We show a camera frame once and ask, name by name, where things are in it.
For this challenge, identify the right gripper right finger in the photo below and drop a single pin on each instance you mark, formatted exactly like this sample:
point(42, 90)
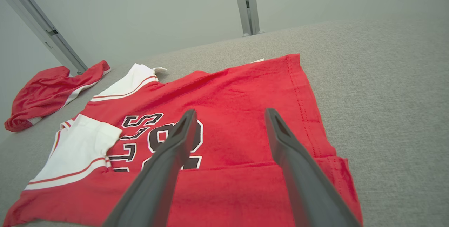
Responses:
point(308, 192)

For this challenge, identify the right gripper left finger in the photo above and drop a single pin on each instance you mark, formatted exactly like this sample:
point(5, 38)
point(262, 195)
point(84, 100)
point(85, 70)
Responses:
point(158, 185)

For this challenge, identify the red shorts with white trim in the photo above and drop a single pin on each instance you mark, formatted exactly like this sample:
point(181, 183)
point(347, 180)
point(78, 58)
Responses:
point(45, 93)

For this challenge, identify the grey double partition post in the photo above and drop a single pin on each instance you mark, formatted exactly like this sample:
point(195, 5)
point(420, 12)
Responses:
point(247, 6)

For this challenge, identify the grey partition post with foot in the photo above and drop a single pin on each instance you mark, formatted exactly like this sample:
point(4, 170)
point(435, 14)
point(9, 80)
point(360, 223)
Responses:
point(38, 20)

